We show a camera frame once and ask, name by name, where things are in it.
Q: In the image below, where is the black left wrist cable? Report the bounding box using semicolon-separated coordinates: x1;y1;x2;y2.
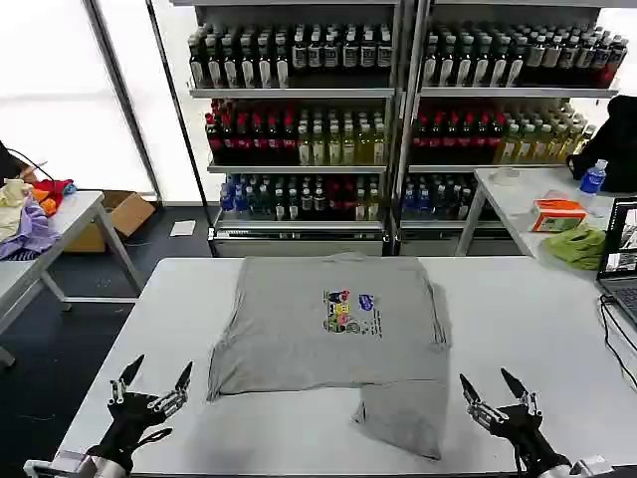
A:
131;426;174;452

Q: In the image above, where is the grey laptop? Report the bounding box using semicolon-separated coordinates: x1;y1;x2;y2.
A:
595;195;637;326

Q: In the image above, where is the person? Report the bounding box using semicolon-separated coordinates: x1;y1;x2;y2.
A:
565;94;637;194

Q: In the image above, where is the grey printed t-shirt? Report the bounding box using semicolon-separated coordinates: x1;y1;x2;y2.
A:
205;252;453;462

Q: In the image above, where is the grey shelf of bottles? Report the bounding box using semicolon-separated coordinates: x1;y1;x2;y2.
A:
397;0;629;258
186;0;405;258

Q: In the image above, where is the grey side table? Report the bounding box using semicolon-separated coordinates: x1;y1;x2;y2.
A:
0;190;146;370

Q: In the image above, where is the cream cloth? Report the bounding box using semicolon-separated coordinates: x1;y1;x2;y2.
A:
0;177;35;243

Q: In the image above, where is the black laptop cable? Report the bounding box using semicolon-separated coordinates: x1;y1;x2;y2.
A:
598;292;637;390

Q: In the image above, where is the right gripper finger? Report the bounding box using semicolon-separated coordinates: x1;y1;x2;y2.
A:
458;372;510;432
500;366;542;418

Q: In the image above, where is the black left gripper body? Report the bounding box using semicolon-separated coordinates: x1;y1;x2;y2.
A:
87;390;169;473

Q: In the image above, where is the white desk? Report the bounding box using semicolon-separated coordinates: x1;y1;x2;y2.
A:
454;165;637;273

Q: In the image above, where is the green cloth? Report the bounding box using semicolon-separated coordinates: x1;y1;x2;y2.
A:
540;225;609;272

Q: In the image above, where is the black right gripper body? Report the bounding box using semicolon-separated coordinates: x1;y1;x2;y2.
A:
492;402;572;474

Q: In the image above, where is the clear tape roll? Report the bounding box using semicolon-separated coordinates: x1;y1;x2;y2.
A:
489;167;523;185

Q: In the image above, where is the purple cloth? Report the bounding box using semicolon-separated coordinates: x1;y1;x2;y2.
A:
0;195;62;261

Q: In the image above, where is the blue label water bottle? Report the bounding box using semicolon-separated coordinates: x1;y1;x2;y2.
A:
578;158;610;211

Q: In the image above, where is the brown cardboard box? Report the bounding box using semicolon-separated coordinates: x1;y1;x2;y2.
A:
63;190;157;254

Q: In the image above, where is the orange tissue box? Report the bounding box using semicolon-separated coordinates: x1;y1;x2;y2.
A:
531;198;589;234

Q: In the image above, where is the red cloth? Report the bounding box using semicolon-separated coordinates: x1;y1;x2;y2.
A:
30;177;76;206

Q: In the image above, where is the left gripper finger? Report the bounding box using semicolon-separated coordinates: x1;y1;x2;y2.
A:
147;359;195;417
107;354;146;405

